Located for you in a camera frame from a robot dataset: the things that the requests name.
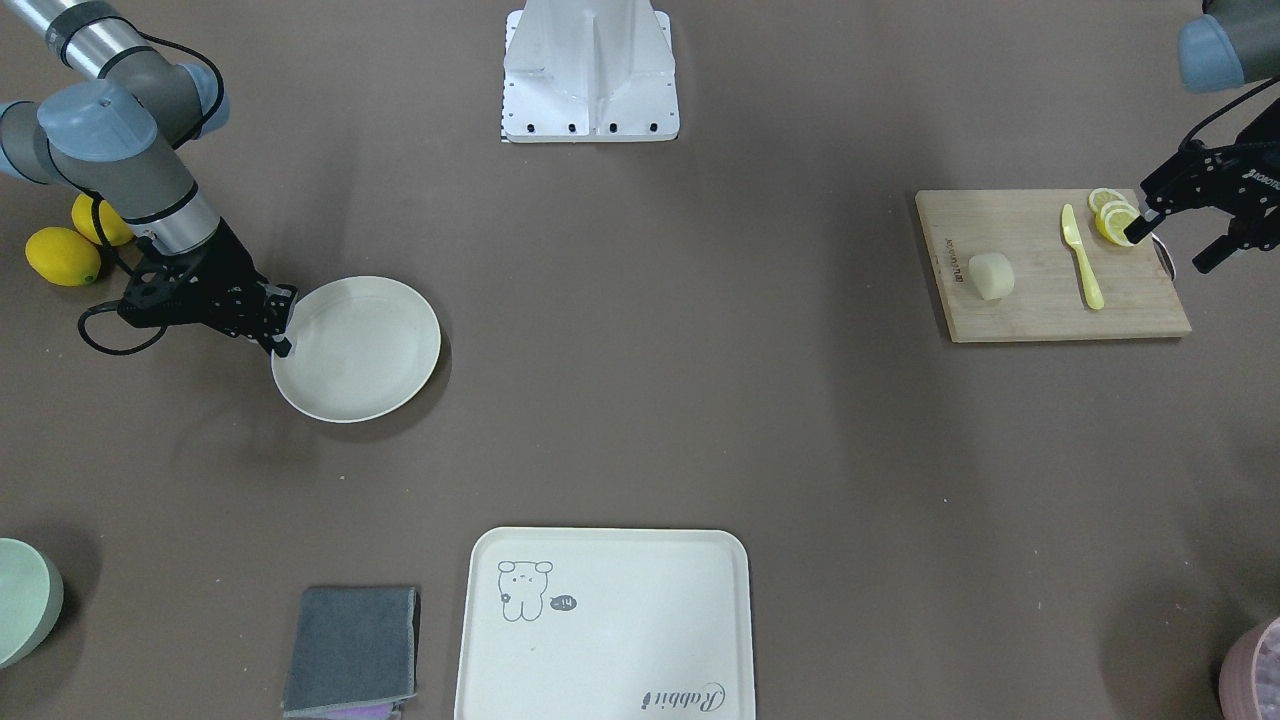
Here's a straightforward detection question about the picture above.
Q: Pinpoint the lemon slice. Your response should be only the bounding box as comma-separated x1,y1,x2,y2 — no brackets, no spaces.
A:
1094,200,1142,247
1087,187,1128,215

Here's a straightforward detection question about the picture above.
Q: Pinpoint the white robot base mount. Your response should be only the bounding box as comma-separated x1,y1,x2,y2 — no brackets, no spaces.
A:
500,1,681,143

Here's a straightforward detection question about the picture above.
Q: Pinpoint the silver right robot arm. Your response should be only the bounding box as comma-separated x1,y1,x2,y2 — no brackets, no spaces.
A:
3,1,298,357

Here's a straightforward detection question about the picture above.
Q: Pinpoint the bamboo cutting board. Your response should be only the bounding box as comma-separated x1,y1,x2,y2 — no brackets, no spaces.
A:
915,190,1190,343

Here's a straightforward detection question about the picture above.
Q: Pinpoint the pale green bowl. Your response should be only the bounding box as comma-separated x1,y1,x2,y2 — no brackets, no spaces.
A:
1,538,64,667

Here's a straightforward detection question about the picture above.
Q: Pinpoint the whole yellow lemon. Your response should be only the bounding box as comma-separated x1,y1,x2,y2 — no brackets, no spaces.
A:
26,227,102,287
70,193,134,247

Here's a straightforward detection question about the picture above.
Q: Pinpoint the metal board handle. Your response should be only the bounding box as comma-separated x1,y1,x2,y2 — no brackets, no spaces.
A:
1149,234,1178,281

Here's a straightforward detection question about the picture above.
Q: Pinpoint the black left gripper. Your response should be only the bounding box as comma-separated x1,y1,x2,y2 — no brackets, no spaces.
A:
1124,118,1279,274

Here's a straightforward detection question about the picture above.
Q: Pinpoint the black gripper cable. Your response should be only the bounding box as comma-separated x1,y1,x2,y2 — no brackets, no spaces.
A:
78,195,173,357

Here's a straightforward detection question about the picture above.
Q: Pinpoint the grey folded cloth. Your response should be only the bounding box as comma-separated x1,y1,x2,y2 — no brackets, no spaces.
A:
282,585,419,719

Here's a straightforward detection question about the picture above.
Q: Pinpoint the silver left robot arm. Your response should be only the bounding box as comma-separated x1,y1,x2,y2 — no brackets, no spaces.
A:
1124,1,1279,274

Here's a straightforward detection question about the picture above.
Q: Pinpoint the cream round plate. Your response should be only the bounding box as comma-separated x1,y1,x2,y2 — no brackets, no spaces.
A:
271,275,443,424

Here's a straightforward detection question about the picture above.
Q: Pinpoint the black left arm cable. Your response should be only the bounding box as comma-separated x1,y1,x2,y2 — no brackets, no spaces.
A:
1170,78,1280,167

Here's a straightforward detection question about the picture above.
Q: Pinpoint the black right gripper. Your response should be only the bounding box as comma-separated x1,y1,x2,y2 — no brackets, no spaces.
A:
116,220,298,357

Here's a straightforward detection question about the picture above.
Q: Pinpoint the cream rabbit tray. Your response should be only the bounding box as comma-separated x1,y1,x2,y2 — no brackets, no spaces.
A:
454,527,756,719

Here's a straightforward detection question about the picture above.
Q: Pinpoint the pink bowl with ice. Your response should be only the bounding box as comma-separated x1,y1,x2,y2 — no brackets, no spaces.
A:
1219,618,1279,719

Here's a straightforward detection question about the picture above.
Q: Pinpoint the yellow plastic knife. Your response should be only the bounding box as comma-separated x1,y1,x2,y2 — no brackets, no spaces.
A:
1060,204,1105,311

